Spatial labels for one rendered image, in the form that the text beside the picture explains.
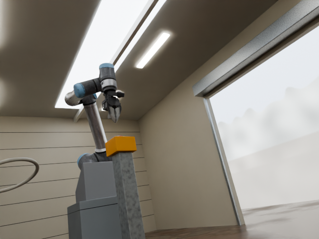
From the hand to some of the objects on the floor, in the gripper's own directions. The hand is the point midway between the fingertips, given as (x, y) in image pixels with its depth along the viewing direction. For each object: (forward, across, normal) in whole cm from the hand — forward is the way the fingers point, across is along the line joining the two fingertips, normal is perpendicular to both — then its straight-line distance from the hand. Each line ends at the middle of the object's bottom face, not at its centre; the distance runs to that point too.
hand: (115, 120), depth 135 cm
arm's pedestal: (+120, -23, -89) cm, 151 cm away
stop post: (+120, 0, +1) cm, 120 cm away
